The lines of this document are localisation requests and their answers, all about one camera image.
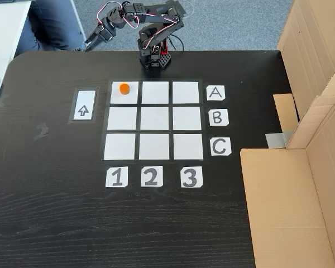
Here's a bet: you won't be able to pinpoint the white nine-square grid sheet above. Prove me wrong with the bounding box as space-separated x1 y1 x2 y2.
102 79 204 162

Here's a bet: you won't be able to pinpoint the white desk leg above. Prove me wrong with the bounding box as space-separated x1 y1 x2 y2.
68 0 88 52

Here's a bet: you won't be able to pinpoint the person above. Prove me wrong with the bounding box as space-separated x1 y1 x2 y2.
15 0 86 52

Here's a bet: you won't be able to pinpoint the white arrow paper sheet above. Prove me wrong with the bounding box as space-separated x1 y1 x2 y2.
71 89 97 122

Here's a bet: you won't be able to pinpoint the white desk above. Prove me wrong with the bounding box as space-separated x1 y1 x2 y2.
0 0 33 82

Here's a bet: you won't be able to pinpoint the clear tape scraps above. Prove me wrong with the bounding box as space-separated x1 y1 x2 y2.
35 122 50 140

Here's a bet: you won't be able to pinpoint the paper sheet letter A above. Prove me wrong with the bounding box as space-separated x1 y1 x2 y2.
206 85 226 102

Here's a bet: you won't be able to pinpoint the paper sheet number 1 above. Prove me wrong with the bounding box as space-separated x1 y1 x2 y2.
105 166 128 188

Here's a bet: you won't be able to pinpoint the paper sheet letter B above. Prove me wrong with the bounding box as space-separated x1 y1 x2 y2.
208 108 229 127

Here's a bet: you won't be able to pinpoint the paper sheet number 2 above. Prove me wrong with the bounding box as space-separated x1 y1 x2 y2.
140 165 164 187

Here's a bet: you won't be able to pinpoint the paper sheet letter C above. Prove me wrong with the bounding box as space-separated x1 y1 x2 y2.
210 137 232 157

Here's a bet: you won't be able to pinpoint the paper sheet number 3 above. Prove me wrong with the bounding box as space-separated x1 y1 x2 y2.
180 166 204 188

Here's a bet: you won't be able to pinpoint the black power cable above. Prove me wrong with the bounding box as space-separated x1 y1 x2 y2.
167 35 185 52

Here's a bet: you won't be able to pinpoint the brown cardboard box wall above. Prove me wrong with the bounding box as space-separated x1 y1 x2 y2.
240 94 335 268
272 0 335 150

